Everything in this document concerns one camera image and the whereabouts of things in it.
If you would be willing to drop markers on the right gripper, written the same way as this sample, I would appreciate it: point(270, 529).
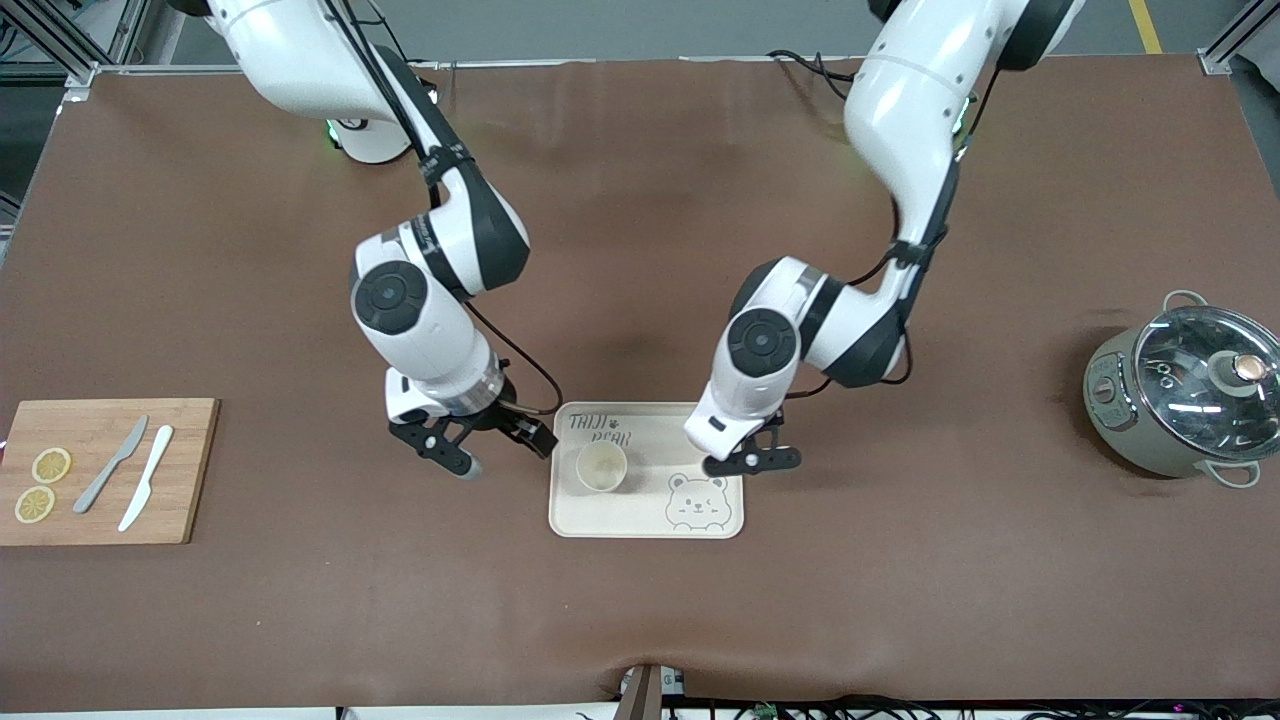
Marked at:
point(503, 416)

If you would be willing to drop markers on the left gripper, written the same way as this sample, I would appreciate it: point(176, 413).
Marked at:
point(777, 420)

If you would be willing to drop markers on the white IKEA cup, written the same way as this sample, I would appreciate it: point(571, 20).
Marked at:
point(602, 467)

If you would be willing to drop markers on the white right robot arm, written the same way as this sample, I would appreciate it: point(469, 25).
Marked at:
point(420, 330)

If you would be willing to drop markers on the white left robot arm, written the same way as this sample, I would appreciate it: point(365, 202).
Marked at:
point(900, 110)

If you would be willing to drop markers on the cream bear print tray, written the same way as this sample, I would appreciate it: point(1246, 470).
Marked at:
point(640, 515)

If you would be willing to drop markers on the brown table cover mat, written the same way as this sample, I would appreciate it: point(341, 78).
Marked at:
point(640, 620)

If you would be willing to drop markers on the bamboo cutting board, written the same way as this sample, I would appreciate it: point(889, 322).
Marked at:
point(195, 470)

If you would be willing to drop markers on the sage green electric pot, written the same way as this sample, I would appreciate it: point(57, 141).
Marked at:
point(1115, 410)

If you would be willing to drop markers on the white plastic knife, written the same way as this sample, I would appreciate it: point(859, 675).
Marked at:
point(148, 475)

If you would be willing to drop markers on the glass pot lid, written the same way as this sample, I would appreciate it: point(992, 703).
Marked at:
point(1190, 400)

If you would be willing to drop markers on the grey plastic knife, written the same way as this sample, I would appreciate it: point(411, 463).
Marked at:
point(105, 475)

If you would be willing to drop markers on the yellow lemon slice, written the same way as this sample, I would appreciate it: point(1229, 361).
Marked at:
point(52, 465)
point(35, 504)

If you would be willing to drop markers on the metal clamp post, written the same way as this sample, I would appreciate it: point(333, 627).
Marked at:
point(645, 695)

